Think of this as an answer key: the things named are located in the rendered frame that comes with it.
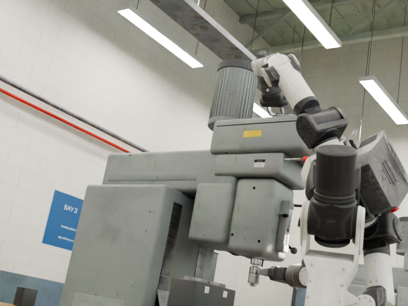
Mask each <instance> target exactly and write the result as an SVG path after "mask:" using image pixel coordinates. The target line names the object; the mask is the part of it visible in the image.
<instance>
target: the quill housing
mask: <svg viewBox="0 0 408 306"><path fill-rule="evenodd" d="M293 197H294V192H293V190H292V189H290V188H289V187H287V186H285V185H283V184H282V183H281V182H279V181H277V180H275V179H274V178H242V179H240V180H239V181H238V182H237V189H236V196H235V201H234V208H233V215H232V219H231V227H230V231H229V239H228V249H229V251H230V252H232V253H234V254H238V255H240V256H243V257H246V258H247V256H259V257H264V258H266V259H267V261H273V262H282V261H283V260H284V259H285V257H286V253H279V252H277V251H275V249H276V240H277V231H278V226H279V218H280V216H278V214H280V213H281V204H282V201H291V202H293Z"/></svg>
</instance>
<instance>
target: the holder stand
mask: <svg viewBox="0 0 408 306"><path fill-rule="evenodd" d="M235 293H236V291H235V290H231V289H228V288H226V285H225V284H220V283H217V282H210V281H208V280H206V279H202V278H198V277H191V276H184V277H183V279H176V278H172V280H171V286H170V291H169V297H168V303H167V306H234V298H235Z"/></svg>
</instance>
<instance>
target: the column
mask: <svg viewBox="0 0 408 306"><path fill-rule="evenodd" d="M194 202H195V198H193V197H191V196H188V195H186V194H184V193H182V192H180V191H178V190H175V189H173V188H171V187H169V186H166V185H88V186H87V188H86V193H85V196H84V201H83V206H82V209H81V214H80V219H79V222H78V227H77V231H76V235H75V240H74V243H73V248H72V253H71V257H70V261H69V266H68V269H67V274H66V280H65V283H64V287H63V292H62V295H61V300H60V303H59V306H160V305H159V301H158V295H157V289H159V290H164V291H170V286H171V280H172V278H176V279H183V277H184V276H191V277H198V278H202V279H206V280H208V281H209V280H210V275H211V269H212V264H213V257H214V249H212V248H209V247H207V246H204V245H201V244H198V243H195V242H192V241H190V240H189V237H188V236H189V229H190V226H191V219H192V212H193V209H194Z"/></svg>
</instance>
